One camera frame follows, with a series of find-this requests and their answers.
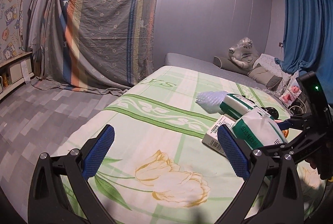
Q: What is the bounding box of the green white tissue pack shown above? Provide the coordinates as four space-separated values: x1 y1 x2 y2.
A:
220 93 287 149

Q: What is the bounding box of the small green white box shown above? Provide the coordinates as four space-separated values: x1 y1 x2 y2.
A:
202 115 235 157

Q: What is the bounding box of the white foam fruit net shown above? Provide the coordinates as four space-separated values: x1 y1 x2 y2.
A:
196 91 228 114

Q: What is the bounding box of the orange peel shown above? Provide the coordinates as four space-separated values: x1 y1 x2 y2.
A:
282 129 289 138

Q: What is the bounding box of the black plastic bag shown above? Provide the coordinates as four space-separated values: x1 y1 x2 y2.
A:
262 107 279 120

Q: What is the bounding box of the baby picture package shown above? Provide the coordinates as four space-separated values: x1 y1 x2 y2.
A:
279 77 301 107

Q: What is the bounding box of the grey square cushion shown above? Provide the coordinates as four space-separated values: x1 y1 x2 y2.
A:
248 63 282 90

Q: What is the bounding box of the green floral table cloth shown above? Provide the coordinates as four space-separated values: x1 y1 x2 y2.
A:
55 66 289 223

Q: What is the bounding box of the white patterned pillow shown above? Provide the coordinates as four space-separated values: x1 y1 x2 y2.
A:
253 53 298 92

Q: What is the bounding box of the blue curtain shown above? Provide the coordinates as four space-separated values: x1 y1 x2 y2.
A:
275 0 332 104

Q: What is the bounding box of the plush tiger in plastic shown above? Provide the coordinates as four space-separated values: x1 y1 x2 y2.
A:
228 37 260 70

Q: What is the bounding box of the grey bolster pillow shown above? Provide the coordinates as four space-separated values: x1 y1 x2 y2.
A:
213 56 250 75

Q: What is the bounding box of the grey sofa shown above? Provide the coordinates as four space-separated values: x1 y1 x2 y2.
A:
164 53 283 94

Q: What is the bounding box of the striped grey hanging sheet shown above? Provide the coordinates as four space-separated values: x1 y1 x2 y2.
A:
34 0 157 96

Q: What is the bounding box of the low white shelf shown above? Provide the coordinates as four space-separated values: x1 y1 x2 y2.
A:
1 52 34 99

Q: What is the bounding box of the grey hanging cloth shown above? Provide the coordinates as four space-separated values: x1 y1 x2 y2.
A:
26 0 49 76

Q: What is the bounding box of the white cable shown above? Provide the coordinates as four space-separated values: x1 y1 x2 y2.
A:
288 97 309 116

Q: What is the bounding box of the cartoon wall sticker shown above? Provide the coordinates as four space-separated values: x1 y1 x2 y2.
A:
0 0 24 62

